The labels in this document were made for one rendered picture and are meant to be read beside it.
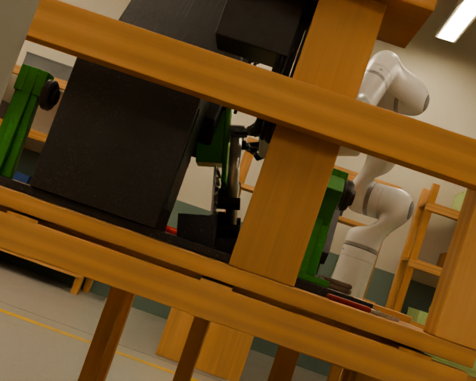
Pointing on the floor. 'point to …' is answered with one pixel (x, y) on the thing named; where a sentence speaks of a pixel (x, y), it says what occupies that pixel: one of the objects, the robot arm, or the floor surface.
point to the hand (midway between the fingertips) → (239, 138)
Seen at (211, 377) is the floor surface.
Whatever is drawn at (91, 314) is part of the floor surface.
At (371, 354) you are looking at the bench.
